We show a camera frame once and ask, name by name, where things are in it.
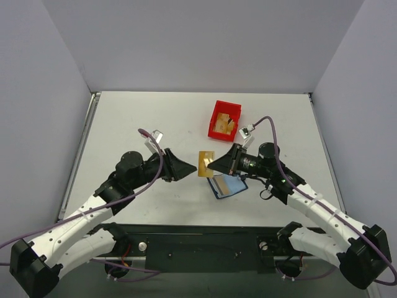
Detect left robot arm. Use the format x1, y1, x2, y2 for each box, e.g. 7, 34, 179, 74
9, 148, 197, 297

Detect gold cards in bin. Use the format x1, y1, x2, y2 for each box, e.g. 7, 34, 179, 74
213, 113, 235, 135

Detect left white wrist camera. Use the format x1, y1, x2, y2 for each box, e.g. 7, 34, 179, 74
145, 130, 164, 153

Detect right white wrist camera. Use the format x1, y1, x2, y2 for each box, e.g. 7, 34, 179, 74
239, 124, 255, 149

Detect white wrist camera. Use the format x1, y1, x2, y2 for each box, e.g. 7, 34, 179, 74
145, 130, 164, 153
239, 124, 255, 149

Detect gold card magnetic stripe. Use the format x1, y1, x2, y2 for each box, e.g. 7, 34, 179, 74
212, 175, 232, 198

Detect gold card face up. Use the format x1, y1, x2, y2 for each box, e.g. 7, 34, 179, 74
198, 151, 215, 178

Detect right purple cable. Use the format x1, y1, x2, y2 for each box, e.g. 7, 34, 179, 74
252, 116, 397, 286

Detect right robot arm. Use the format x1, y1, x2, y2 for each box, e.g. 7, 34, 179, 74
207, 143, 396, 289

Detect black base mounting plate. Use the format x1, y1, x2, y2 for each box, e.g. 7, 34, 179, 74
89, 222, 316, 274

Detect blue leather card holder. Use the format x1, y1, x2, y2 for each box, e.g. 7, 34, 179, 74
207, 174, 248, 200

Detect red plastic bin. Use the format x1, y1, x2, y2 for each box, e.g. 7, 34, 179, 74
208, 101, 241, 142

